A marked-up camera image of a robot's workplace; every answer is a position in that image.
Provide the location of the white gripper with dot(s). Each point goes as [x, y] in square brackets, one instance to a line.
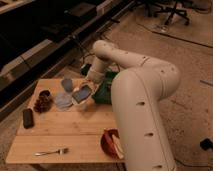
[83, 82]

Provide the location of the blue sponge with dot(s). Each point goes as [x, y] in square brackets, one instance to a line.
[83, 91]

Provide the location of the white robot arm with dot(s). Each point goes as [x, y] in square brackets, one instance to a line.
[135, 93]

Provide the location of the white paper cup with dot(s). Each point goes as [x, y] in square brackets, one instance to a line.
[78, 100]

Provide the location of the grey blue cup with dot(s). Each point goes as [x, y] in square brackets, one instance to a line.
[67, 84]

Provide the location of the dark round cup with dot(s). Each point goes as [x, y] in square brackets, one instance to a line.
[45, 93]

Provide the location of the black power adapter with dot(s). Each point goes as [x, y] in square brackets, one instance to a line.
[85, 68]

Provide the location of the green tray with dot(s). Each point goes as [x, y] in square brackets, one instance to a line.
[103, 93]

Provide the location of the light blue plate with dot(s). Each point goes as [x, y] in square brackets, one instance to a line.
[63, 100]

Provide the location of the bunch of dark grapes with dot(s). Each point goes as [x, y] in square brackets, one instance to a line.
[42, 104]

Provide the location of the red bowl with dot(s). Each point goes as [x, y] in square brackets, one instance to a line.
[106, 142]

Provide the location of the banana in bowl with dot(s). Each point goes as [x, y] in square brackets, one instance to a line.
[117, 146]

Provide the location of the black rectangular block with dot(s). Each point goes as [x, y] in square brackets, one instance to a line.
[28, 121]

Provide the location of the silver fork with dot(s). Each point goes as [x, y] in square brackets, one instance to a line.
[59, 151]

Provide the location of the black office chair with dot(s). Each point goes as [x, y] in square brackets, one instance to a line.
[171, 10]

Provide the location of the black box on floor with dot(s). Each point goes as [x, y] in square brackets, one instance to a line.
[206, 144]

